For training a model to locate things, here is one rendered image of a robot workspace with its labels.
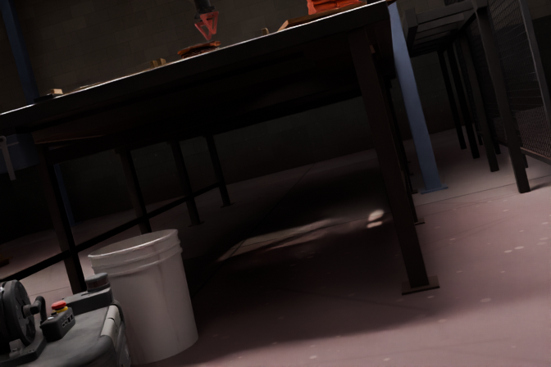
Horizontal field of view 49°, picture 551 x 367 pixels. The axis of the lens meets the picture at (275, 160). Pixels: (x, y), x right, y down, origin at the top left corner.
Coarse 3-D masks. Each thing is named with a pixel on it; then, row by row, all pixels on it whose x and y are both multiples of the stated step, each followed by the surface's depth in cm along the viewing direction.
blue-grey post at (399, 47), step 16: (400, 32) 378; (400, 48) 379; (400, 64) 380; (400, 80) 381; (416, 96) 380; (416, 112) 381; (416, 128) 382; (416, 144) 383; (432, 160) 382; (432, 176) 383
